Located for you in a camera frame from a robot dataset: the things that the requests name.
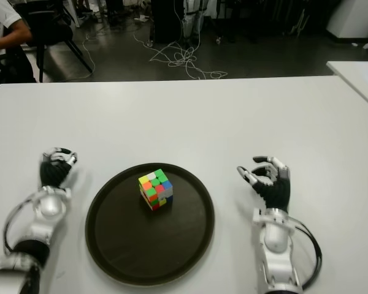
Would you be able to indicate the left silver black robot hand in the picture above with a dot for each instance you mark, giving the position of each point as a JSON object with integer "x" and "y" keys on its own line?
{"x": 53, "y": 173}

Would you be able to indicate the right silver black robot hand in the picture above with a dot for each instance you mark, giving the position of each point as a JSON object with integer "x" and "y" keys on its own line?
{"x": 276, "y": 193}

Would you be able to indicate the multicoloured Rubik's cube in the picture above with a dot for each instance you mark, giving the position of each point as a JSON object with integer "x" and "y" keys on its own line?
{"x": 154, "y": 186}

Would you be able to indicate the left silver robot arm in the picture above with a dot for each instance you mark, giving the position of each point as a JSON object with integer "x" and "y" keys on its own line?
{"x": 50, "y": 208}

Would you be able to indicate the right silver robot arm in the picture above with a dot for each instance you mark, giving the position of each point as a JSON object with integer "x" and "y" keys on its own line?
{"x": 276, "y": 235}

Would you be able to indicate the dark brown round plate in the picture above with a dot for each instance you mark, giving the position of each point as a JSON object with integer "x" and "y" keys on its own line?
{"x": 147, "y": 245}

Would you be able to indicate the white neighbouring table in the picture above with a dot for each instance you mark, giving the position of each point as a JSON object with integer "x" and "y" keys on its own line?
{"x": 355, "y": 76}

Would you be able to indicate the black chair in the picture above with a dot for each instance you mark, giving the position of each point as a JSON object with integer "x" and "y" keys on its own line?
{"x": 49, "y": 30}

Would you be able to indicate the folded metal stand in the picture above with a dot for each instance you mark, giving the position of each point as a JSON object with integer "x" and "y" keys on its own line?
{"x": 300, "y": 23}

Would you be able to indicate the white power strip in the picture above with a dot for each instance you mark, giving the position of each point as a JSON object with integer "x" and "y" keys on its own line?
{"x": 140, "y": 19}

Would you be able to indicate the black cabinet on casters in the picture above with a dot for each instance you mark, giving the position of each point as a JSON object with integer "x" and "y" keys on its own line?
{"x": 167, "y": 21}

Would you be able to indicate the white cabinet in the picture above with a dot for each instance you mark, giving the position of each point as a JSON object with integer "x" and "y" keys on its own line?
{"x": 352, "y": 18}

